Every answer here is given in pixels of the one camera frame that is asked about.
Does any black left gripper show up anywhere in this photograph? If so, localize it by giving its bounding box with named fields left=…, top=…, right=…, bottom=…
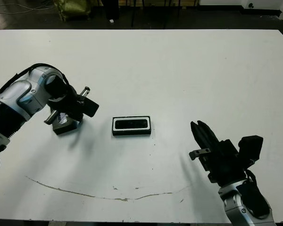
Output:
left=44, top=87, right=100, bottom=126

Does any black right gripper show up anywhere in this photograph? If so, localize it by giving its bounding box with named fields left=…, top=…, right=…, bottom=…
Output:
left=189, top=120, right=247, bottom=187

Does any black box lid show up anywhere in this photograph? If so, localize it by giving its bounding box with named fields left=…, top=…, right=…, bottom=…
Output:
left=52, top=112, right=77, bottom=136

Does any black box white lining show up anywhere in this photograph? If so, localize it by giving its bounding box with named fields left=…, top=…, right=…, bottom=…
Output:
left=112, top=115, right=152, bottom=137

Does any olive green plastic bag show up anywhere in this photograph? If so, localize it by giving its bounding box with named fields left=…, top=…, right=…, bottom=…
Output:
left=53, top=0, right=92, bottom=23

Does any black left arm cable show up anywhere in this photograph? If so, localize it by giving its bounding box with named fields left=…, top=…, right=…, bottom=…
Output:
left=0, top=63, right=70, bottom=102

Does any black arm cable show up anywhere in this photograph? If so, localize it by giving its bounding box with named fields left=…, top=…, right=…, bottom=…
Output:
left=245, top=168, right=259, bottom=189
left=0, top=63, right=70, bottom=102

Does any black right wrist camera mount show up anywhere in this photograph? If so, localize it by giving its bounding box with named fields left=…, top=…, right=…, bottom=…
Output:
left=237, top=135, right=264, bottom=165

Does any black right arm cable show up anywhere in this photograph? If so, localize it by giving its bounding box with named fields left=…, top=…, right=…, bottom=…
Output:
left=245, top=168, right=259, bottom=189

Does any black upright post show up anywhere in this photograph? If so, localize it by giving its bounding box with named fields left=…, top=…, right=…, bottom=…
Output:
left=102, top=0, right=120, bottom=21

